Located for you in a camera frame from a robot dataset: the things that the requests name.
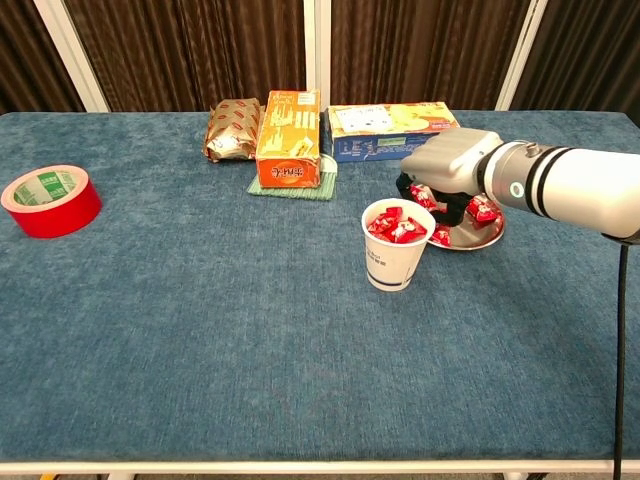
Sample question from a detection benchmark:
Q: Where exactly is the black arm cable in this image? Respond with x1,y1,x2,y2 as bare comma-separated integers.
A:
612,238,629,480

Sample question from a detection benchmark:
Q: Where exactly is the dark brown curtain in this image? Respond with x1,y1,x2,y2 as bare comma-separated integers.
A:
509,0,640,114
0,0,85,115
64,0,307,113
330,0,532,110

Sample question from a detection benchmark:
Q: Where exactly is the red tape roll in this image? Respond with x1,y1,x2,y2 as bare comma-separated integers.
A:
0,164,104,239

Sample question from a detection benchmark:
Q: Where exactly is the yellow blue biscuit box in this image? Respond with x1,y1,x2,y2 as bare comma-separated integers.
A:
327,102,461,164

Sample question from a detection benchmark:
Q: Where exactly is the white paper cup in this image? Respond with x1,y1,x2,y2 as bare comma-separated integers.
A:
361,198,438,293

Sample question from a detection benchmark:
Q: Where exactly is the blue table mat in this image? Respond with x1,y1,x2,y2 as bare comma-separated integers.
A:
0,109,640,464

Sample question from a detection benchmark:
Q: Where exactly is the green cloth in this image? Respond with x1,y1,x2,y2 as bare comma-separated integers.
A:
246,153,339,203

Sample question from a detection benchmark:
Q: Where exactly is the round metal plate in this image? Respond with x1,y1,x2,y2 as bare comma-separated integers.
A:
407,181,508,251

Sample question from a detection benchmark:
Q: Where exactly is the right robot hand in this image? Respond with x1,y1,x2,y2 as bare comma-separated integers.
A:
395,127,504,229

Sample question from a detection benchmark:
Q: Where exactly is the white frame post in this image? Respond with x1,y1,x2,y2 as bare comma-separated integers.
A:
303,0,334,112
32,0,111,114
494,0,550,111

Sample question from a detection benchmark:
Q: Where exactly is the tall orange box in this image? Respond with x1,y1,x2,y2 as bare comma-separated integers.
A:
254,89,323,190

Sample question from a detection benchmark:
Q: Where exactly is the gold snack bag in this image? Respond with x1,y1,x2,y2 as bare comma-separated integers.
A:
202,98,265,164

